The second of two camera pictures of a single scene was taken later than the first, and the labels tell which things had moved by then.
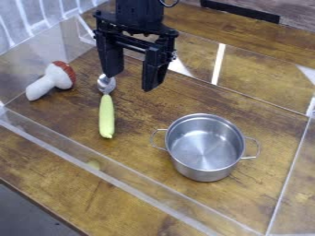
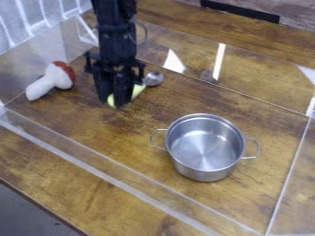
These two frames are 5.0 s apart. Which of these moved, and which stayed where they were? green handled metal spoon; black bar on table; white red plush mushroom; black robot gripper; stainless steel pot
Moved: black robot gripper; green handled metal spoon
Stayed: white red plush mushroom; black bar on table; stainless steel pot
